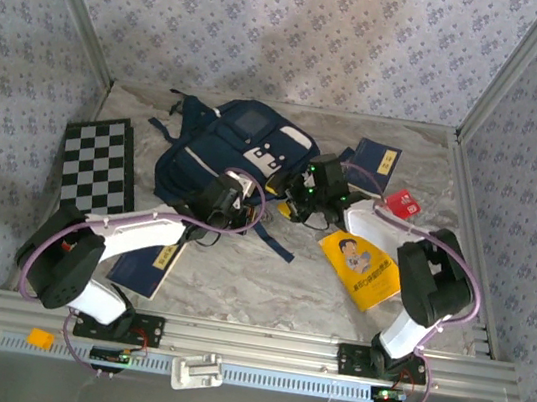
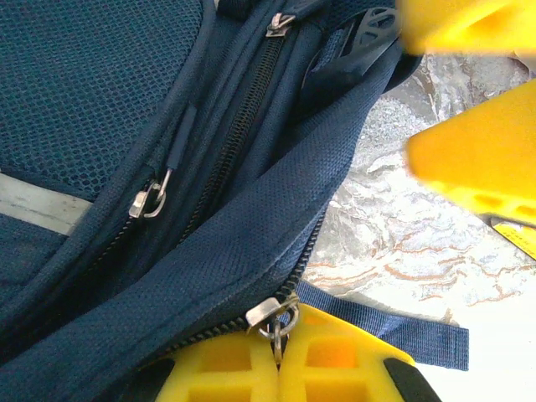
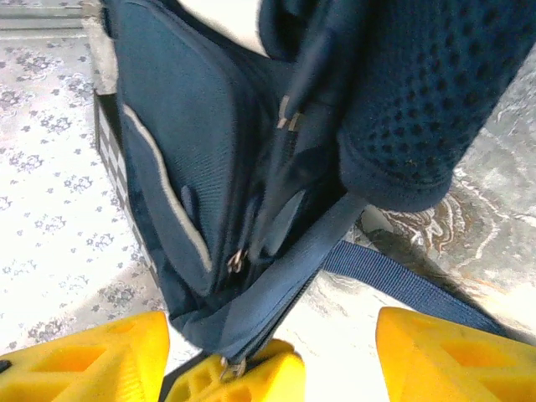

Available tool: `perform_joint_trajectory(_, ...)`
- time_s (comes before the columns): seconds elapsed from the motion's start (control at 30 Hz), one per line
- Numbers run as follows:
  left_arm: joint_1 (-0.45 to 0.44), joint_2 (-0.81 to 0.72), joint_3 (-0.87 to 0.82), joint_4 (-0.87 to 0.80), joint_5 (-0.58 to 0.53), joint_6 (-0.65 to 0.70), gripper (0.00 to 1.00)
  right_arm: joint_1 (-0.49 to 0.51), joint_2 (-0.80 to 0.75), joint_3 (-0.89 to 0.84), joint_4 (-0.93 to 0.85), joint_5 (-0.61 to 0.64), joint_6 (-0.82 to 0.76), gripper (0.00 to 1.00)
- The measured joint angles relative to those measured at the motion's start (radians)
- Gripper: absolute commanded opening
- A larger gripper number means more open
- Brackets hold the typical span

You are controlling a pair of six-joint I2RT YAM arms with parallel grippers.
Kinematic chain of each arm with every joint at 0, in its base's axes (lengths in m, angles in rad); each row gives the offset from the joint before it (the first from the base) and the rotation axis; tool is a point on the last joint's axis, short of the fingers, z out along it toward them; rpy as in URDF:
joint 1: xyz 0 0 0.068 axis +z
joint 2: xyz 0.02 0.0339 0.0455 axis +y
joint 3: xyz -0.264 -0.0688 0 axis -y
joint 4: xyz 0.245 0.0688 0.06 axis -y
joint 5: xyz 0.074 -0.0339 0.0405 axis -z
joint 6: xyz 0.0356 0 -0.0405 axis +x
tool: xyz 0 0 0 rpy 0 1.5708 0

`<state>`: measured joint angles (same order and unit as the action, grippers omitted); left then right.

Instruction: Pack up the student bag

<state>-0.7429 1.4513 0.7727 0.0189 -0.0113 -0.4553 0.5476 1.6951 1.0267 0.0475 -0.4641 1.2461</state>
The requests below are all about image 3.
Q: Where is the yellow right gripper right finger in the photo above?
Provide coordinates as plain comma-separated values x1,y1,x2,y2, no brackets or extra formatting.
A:
376,307,536,402

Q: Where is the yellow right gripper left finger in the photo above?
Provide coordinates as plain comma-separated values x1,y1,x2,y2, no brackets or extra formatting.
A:
0,312,171,402

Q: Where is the navy blue backpack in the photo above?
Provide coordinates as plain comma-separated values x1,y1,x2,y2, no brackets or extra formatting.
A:
100,0,536,378

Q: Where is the black grey chessboard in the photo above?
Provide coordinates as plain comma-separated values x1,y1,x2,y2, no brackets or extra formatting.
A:
94,94,160,277

